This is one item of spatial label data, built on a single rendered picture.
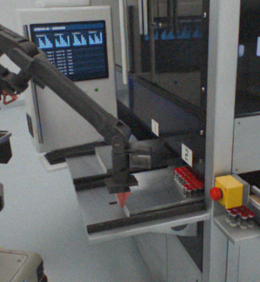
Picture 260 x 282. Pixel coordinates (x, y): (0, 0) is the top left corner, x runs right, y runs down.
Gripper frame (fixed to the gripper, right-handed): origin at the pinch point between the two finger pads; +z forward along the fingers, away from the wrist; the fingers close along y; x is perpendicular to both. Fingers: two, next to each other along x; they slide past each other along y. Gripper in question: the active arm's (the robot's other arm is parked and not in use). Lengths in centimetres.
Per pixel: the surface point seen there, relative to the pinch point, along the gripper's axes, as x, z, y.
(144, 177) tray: 19.8, 1.0, 14.3
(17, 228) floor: 143, 94, -46
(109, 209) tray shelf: 3.4, 3.0, -3.6
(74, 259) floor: 94, 92, -9
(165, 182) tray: 14.9, 1.8, 21.4
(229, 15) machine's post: -12, -60, 28
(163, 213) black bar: -7.9, 0.4, 12.2
